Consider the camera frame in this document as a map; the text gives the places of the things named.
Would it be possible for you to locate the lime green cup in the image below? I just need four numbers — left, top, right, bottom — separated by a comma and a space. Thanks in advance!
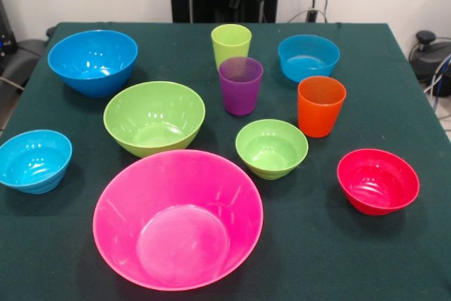
211, 24, 253, 70

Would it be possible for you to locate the medium blue bowl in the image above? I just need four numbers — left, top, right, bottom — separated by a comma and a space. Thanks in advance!
277, 34, 341, 84

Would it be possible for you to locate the purple cup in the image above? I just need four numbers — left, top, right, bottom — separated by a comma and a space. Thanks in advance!
218, 56, 264, 117

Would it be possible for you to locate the orange cup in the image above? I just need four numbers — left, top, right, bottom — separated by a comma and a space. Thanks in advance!
297, 75, 347, 139

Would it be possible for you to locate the small green bowl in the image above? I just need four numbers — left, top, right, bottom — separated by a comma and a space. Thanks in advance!
235, 118, 309, 180

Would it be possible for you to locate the large green bowl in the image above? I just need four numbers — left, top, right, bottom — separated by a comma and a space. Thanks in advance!
103, 80, 206, 159

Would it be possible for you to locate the large blue bowl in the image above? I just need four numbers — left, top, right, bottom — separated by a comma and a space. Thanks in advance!
47, 30, 139, 98

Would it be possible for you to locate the black wheel base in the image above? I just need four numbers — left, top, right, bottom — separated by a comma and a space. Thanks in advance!
0, 26, 57, 104
411, 30, 451, 97

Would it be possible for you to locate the small red-pink bowl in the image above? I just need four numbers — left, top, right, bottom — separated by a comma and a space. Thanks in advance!
336, 148, 421, 216

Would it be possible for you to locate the large pink bowl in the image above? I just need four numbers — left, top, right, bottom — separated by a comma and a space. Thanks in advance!
92, 149, 265, 292

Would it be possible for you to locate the dark green table cloth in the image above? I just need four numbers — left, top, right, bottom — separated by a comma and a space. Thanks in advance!
0, 22, 451, 301

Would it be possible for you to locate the small light blue bowl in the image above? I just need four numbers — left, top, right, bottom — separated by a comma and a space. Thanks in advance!
0, 129, 73, 195

